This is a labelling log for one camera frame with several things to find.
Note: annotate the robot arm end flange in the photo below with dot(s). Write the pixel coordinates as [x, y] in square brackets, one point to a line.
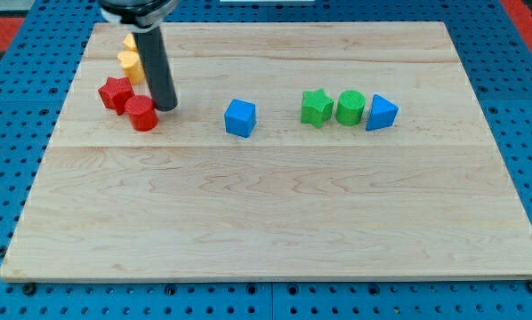
[138, 15]

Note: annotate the blue cube block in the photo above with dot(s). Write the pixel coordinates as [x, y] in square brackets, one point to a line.
[240, 118]

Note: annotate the green star block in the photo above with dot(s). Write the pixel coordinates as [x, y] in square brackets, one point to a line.
[316, 108]

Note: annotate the green cylinder block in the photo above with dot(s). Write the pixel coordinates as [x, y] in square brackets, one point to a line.
[350, 107]

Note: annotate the blue triangle block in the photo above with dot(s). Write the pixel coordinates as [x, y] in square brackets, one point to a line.
[382, 113]

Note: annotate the red cylinder block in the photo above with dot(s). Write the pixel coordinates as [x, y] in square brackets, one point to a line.
[141, 112]

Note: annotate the wooden board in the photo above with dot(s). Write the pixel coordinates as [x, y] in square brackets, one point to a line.
[428, 199]

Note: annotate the red star block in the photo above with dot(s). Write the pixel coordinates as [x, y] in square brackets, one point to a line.
[115, 93]

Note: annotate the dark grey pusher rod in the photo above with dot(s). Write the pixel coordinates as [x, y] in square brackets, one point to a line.
[151, 49]

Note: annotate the yellow heart block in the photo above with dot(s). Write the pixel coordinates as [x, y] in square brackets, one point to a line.
[130, 63]

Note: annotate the yellow block behind rod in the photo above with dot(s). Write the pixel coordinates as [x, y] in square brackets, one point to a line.
[129, 43]

